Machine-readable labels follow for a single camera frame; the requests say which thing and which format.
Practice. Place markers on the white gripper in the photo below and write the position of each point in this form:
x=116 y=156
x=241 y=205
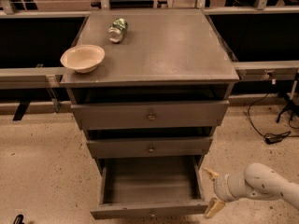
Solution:
x=220 y=187

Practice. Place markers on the grey bottom drawer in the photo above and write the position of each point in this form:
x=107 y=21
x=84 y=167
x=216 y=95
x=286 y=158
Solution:
x=150 y=187

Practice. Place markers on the grey drawer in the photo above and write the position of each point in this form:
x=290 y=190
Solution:
x=149 y=115
x=149 y=147
x=150 y=187

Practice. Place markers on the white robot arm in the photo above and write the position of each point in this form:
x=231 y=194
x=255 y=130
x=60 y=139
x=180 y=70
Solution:
x=256 y=182

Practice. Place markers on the grey middle drawer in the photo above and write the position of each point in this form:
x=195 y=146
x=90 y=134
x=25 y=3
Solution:
x=149 y=147

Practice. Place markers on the grey top drawer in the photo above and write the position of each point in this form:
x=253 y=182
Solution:
x=149 y=115

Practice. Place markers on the grey wooden drawer cabinet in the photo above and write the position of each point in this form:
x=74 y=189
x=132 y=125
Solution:
x=166 y=56

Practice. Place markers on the white ceramic bowl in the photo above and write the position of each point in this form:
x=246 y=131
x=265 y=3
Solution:
x=83 y=58

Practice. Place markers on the green soda can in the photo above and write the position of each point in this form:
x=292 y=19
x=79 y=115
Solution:
x=117 y=30

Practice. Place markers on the black object at floor corner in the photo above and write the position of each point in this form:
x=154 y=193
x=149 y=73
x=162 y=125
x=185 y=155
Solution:
x=18 y=219

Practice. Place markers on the black power adapter with cable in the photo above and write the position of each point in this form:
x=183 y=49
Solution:
x=268 y=138

